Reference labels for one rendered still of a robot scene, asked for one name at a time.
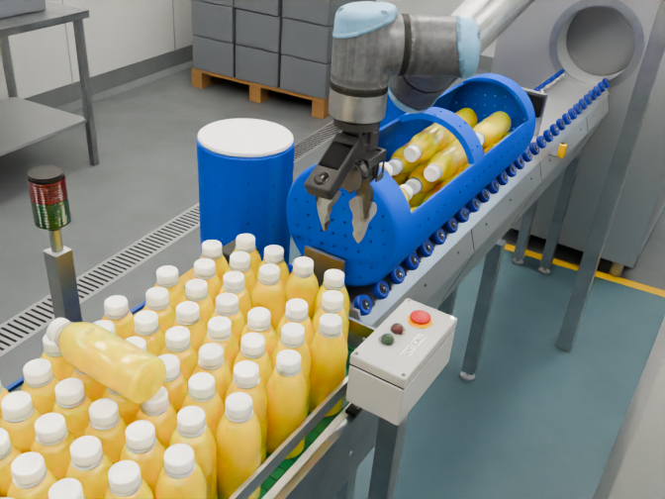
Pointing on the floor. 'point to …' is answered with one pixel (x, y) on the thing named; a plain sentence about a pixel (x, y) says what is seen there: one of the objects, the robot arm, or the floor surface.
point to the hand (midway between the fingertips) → (339, 232)
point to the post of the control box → (386, 458)
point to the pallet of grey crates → (266, 47)
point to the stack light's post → (62, 284)
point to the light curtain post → (646, 80)
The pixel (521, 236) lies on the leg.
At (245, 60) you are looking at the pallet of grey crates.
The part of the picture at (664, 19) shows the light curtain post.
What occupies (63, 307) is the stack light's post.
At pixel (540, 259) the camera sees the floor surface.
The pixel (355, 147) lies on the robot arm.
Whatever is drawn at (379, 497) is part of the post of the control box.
